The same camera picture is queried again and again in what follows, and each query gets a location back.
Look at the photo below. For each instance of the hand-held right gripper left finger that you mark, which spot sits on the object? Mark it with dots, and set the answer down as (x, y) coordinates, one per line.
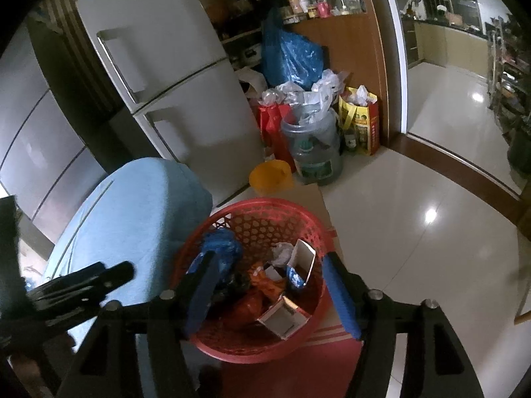
(201, 298)

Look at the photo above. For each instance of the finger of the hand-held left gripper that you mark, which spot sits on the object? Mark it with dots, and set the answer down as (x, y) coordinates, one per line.
(112, 275)
(83, 272)

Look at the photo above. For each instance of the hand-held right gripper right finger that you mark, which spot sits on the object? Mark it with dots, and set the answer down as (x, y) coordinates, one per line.
(342, 298)

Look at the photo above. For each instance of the red plastic bag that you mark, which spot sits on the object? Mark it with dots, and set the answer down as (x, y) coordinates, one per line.
(249, 309)

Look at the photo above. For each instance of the orange and red cardboard box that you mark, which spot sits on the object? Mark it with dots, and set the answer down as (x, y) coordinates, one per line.
(282, 319)

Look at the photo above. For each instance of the orange plastic bag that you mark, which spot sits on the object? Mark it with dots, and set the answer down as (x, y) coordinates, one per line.
(265, 284)

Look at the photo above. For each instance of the white plastic bag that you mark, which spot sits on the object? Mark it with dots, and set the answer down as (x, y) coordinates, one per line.
(283, 253)
(251, 76)
(327, 87)

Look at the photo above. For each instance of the red plastic basket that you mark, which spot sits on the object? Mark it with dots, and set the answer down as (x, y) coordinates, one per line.
(257, 215)

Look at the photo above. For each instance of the light blue tablecloth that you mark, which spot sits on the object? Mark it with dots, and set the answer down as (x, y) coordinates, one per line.
(137, 215)

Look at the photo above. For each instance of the grey panelled cabinet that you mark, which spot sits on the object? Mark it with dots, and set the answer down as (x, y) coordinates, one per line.
(41, 145)

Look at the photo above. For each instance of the yellow plastic basin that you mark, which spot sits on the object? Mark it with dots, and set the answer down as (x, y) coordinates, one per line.
(269, 176)

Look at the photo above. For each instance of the clear water jug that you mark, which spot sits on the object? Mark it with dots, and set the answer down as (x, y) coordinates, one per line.
(315, 153)

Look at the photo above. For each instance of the yellow shopping bag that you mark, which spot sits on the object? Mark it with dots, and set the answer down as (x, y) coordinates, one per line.
(365, 128)

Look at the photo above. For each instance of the red gift bag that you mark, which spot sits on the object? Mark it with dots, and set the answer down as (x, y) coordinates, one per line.
(273, 128)

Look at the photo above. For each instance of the clear plastic bag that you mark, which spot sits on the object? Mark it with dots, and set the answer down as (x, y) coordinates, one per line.
(286, 91)

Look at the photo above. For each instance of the silver refrigerator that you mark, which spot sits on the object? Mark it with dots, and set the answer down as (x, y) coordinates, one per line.
(174, 49)

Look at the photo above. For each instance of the large blue plastic bag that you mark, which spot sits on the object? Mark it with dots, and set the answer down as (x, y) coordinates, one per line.
(290, 58)

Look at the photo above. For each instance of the wooden shelf cabinet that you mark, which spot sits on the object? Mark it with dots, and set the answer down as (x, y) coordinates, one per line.
(356, 37)

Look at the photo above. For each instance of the kitchen counter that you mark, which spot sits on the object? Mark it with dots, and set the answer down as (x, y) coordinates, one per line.
(448, 45)

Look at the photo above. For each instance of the metal storage rack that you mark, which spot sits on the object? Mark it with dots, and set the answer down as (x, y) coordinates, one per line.
(510, 74)

